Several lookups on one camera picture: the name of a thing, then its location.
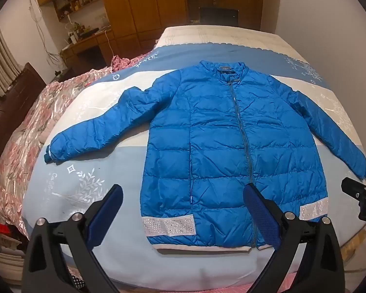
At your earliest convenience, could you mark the wooden desk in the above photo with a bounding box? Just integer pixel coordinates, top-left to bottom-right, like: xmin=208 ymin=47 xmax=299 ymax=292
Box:
xmin=60 ymin=27 xmax=114 ymax=77

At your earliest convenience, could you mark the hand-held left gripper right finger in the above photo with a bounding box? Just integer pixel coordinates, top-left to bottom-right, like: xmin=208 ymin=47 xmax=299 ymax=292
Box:
xmin=242 ymin=183 xmax=346 ymax=293

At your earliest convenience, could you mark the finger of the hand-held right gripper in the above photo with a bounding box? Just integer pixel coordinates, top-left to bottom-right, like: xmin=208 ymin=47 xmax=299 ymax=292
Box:
xmin=341 ymin=177 xmax=366 ymax=201

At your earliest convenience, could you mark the pink floral quilt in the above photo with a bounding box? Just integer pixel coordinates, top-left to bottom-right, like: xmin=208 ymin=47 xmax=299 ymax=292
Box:
xmin=0 ymin=54 xmax=148 ymax=240

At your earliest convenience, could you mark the white quilted mattress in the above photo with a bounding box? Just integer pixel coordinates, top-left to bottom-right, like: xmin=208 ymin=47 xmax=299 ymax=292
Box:
xmin=154 ymin=24 xmax=307 ymax=63

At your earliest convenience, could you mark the black chair back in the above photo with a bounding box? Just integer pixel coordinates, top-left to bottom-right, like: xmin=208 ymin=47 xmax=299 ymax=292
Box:
xmin=198 ymin=6 xmax=239 ymax=27

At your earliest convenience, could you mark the white cable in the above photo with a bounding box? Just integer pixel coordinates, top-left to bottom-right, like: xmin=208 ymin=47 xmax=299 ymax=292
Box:
xmin=103 ymin=27 xmax=114 ymax=59

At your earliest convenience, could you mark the blue puffer jacket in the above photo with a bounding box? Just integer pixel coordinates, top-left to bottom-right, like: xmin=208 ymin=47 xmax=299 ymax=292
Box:
xmin=45 ymin=60 xmax=366 ymax=252

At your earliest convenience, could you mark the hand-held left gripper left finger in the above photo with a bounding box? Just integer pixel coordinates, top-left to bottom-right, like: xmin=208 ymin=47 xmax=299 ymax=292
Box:
xmin=22 ymin=184 xmax=124 ymax=293

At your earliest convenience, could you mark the striped curtain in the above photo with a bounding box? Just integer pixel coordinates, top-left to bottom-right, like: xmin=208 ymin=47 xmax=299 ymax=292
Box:
xmin=0 ymin=22 xmax=22 ymax=99

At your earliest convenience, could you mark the blue white printed blanket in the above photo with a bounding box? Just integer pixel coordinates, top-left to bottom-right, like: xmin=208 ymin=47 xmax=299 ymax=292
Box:
xmin=21 ymin=41 xmax=366 ymax=293

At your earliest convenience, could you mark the wooden wardrobe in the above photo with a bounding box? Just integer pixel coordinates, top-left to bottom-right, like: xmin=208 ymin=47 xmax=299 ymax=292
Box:
xmin=96 ymin=0 xmax=264 ymax=53

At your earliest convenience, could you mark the white basket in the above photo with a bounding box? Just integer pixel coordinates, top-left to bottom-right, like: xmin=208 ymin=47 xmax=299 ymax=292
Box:
xmin=0 ymin=242 xmax=29 ymax=283

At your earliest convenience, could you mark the dark wooden headboard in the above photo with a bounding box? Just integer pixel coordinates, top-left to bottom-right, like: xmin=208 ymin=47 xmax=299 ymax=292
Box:
xmin=0 ymin=62 xmax=47 ymax=199

